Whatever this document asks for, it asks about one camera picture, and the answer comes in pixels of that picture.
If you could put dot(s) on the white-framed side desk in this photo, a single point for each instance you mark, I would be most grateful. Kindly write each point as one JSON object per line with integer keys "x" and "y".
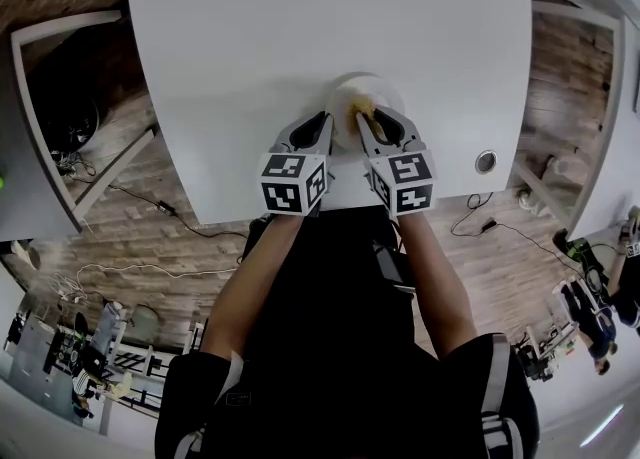
{"x": 590, "y": 112}

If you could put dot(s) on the black round bin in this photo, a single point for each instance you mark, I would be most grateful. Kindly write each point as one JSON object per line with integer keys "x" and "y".
{"x": 75, "y": 114}

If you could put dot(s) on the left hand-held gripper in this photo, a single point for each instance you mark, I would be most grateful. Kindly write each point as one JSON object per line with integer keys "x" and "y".
{"x": 292, "y": 182}

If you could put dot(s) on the white round plate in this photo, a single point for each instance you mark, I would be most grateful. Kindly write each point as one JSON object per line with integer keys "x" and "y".
{"x": 367, "y": 89}

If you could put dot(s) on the black and green shoes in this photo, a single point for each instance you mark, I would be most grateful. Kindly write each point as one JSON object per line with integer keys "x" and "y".
{"x": 572, "y": 247}

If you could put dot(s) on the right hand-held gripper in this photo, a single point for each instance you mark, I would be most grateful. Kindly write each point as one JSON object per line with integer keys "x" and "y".
{"x": 405, "y": 182}

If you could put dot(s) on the white side desk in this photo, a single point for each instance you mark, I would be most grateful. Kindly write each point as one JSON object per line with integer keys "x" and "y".
{"x": 37, "y": 147}

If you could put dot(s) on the person's black clothing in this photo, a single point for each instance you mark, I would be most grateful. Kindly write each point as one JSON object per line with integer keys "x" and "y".
{"x": 345, "y": 347}

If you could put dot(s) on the black box at waist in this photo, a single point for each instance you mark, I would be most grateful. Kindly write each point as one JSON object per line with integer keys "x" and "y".
{"x": 395, "y": 267}

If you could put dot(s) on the yellow-brown scrub sponge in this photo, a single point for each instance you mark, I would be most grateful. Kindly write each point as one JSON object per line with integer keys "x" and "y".
{"x": 364, "y": 110}

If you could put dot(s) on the person's left forearm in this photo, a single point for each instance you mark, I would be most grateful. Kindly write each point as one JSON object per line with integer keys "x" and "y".
{"x": 255, "y": 277}

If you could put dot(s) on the person's right forearm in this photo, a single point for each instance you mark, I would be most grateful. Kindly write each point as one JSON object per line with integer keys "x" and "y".
{"x": 432, "y": 277}

